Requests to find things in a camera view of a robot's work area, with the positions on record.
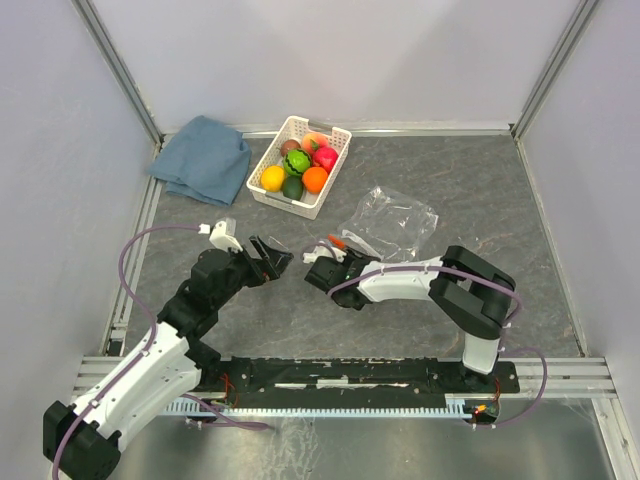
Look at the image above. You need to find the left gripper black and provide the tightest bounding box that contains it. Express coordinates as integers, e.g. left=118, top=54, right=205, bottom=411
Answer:
left=213, top=234, right=293, bottom=308

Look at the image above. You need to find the white plastic basket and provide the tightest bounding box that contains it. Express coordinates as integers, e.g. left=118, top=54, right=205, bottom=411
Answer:
left=246, top=116, right=352, bottom=220

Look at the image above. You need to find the dark green avocado toy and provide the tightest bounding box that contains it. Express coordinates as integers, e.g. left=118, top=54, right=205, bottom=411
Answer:
left=281, top=176, right=305, bottom=201

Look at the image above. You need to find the clear zip top bag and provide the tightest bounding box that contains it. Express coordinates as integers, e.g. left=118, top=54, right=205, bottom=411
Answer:
left=337, top=186, right=439, bottom=263

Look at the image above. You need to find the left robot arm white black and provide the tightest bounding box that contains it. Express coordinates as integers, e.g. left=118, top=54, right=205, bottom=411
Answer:
left=43, top=236, right=293, bottom=479

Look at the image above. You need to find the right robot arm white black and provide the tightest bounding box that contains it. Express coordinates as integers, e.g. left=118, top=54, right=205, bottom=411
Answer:
left=302, top=242, right=522, bottom=391

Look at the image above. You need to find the yellow lemon toy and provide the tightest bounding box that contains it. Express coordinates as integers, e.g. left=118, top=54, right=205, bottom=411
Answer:
left=260, top=165, right=287, bottom=192

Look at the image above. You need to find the orange fruit toy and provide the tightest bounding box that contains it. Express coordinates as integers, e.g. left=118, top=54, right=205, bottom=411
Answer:
left=302, top=166, right=328, bottom=195

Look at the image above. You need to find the green watermelon toy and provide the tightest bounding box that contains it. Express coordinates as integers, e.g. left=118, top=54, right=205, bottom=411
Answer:
left=283, top=148, right=312, bottom=177

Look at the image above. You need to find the brown kiwi toy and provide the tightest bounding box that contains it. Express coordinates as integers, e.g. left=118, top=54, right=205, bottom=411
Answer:
left=280, top=139, right=301, bottom=157

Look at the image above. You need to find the red pomegranate toy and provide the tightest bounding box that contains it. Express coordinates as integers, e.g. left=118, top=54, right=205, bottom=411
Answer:
left=312, top=146, right=339, bottom=174

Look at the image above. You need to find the blue folded cloth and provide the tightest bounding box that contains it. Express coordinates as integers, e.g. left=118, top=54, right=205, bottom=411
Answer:
left=148, top=116, right=251, bottom=206

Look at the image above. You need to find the peach fruit toy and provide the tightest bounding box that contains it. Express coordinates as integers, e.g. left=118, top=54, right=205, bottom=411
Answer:
left=301, top=132, right=329, bottom=156

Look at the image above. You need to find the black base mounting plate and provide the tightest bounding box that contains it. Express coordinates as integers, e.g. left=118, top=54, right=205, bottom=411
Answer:
left=192, top=357, right=520, bottom=410

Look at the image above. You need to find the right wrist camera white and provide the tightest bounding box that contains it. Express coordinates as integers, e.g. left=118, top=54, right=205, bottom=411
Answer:
left=301, top=241, right=346, bottom=264

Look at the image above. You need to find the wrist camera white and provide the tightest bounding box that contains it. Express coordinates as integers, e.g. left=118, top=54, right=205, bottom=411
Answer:
left=198, top=217, right=243, bottom=253
left=301, top=241, right=346, bottom=264

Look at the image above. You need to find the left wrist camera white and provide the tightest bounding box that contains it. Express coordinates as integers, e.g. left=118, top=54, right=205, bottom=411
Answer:
left=198, top=217, right=243, bottom=253

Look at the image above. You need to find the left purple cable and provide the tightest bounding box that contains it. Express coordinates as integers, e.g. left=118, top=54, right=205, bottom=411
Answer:
left=49, top=223, right=274, bottom=479

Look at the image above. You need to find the light blue cable duct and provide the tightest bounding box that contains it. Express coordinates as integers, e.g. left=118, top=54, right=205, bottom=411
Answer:
left=160, top=398, right=471, bottom=420

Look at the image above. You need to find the aluminium frame rail front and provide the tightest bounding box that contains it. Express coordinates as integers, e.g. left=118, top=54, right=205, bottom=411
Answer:
left=71, top=356, right=618, bottom=400

